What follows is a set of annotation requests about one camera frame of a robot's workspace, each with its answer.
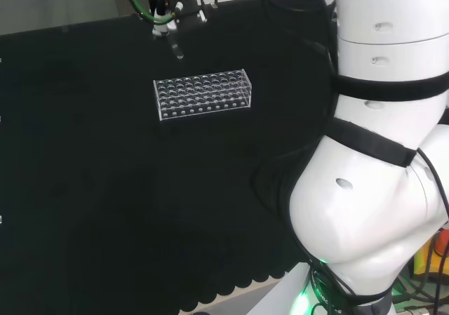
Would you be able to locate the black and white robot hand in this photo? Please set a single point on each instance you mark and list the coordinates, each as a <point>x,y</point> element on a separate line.
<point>182,10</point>

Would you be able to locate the clear glass test tube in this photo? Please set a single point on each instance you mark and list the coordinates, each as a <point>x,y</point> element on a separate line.
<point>177,50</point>

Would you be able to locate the clear plastic test tube rack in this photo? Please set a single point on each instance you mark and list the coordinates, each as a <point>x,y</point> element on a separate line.
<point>202,94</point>

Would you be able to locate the small grey cloth clip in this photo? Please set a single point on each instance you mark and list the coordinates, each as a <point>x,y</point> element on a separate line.
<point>213,5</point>

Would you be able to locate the black bench cloth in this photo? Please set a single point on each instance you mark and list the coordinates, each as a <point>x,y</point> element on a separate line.
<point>105,188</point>

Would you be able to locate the yellow stop button box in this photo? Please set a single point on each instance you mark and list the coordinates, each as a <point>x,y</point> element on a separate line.
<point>429,259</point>

